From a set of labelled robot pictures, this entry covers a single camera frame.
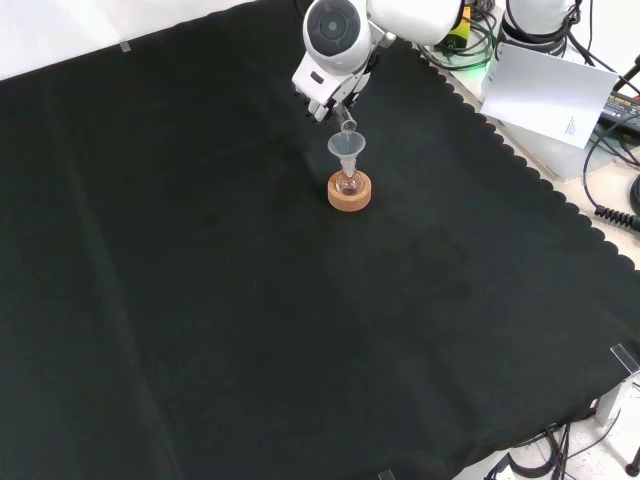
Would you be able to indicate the clear plastic funnel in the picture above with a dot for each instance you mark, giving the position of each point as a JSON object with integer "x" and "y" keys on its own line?
{"x": 347, "y": 147}

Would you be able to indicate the clear tape piece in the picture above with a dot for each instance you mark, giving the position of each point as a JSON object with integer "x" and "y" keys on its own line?
{"x": 386, "y": 474}

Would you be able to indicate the black power adapter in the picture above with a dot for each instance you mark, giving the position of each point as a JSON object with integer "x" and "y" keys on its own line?
{"x": 622, "y": 107}

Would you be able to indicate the yellow stop button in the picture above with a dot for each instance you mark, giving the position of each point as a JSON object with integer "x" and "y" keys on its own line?
{"x": 461, "y": 32}

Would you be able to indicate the black tripod leg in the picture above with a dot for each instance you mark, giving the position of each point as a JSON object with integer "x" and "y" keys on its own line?
{"x": 627, "y": 75}

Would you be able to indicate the pale board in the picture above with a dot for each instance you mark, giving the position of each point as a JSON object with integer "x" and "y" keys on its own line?
{"x": 565, "y": 157}

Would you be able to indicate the white card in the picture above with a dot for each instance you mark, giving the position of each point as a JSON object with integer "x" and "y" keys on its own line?
{"x": 545, "y": 95}

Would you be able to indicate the round-bottom glass flask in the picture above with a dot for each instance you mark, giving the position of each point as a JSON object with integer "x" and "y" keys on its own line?
{"x": 348, "y": 184}

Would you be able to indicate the clear graduated cylinder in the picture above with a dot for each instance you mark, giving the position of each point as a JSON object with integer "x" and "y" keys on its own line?
{"x": 346, "y": 120}

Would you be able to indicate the black cloth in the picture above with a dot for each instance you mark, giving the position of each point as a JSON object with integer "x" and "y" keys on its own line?
{"x": 250, "y": 300}

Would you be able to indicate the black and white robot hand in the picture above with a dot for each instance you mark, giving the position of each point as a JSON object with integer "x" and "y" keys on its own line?
{"x": 320, "y": 82}

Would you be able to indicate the grey tape piece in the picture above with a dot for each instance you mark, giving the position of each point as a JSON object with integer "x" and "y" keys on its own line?
{"x": 125, "y": 47}

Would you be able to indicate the clear tape strip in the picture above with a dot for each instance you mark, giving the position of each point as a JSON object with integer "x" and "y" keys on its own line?
{"x": 626, "y": 357}

